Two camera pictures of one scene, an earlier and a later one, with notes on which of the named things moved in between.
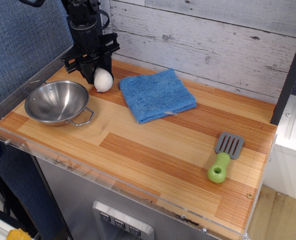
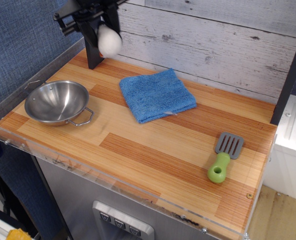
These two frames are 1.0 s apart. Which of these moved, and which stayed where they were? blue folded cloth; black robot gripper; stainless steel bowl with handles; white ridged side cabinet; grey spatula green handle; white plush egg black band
Moved: white plush egg black band; black robot gripper
Stayed: blue folded cloth; grey spatula green handle; stainless steel bowl with handles; white ridged side cabinet
